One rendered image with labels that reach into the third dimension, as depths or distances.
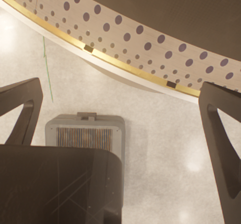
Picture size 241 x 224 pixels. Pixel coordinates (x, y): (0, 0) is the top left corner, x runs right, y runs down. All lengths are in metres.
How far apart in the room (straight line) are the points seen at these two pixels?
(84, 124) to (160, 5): 1.13
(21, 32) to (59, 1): 1.38
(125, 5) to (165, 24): 0.06
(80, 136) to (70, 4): 1.09
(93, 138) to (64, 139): 0.18
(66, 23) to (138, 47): 0.14
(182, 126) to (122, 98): 0.50
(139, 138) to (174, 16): 1.39
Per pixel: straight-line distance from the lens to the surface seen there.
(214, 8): 0.31
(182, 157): 1.76
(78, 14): 0.38
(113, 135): 1.37
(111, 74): 1.55
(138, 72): 0.40
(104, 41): 0.39
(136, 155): 1.69
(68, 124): 1.39
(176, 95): 0.43
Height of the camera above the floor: 1.57
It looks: 83 degrees down
